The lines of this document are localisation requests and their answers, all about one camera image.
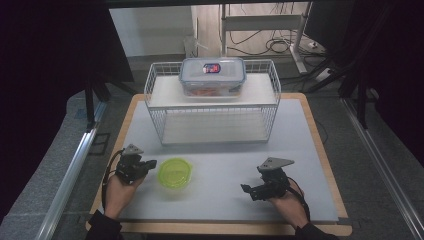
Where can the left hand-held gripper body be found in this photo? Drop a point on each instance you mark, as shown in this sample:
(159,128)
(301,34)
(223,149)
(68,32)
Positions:
(128,166)

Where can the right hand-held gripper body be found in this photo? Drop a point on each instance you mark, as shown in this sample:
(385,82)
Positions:
(273,181)

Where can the clear container with blue-rimmed lid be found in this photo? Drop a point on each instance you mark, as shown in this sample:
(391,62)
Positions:
(200,78)

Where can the person's left hand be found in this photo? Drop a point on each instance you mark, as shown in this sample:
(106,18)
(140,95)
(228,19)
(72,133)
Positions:
(120,196)

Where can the person's right hand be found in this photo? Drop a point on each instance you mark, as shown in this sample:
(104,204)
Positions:
(290,206)

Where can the green round plastic container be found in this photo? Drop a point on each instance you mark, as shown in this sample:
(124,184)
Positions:
(175,173)

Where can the grey table mat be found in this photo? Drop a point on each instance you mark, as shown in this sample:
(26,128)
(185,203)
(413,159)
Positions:
(216,173)

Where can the wooden table board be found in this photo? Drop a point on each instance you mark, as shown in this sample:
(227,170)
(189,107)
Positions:
(233,229)

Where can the black metal stand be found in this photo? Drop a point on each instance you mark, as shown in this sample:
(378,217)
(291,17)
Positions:
(89,103)

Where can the white power strip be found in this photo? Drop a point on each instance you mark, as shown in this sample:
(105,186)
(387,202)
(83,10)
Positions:
(322,75)

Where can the dark curtain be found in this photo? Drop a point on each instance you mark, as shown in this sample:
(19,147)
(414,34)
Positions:
(396,73)
(43,83)

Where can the aluminium rail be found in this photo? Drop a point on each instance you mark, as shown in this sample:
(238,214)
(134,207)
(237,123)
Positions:
(66,180)
(383,166)

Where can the white metal desk frame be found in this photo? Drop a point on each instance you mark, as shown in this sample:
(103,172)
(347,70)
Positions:
(260,22)

